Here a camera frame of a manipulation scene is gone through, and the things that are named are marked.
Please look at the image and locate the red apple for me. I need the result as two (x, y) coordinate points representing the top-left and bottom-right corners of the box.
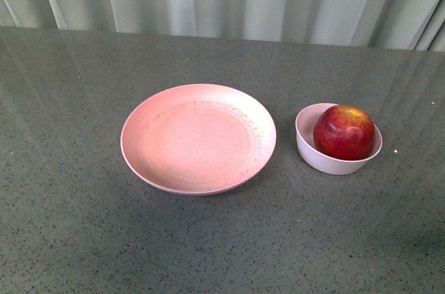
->
(312, 104), (375, 161)

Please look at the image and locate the pink plate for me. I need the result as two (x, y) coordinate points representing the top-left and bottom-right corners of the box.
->
(120, 84), (277, 195)

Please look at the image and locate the pale pink bowl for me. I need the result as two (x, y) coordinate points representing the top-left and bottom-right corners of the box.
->
(295, 103), (383, 175)

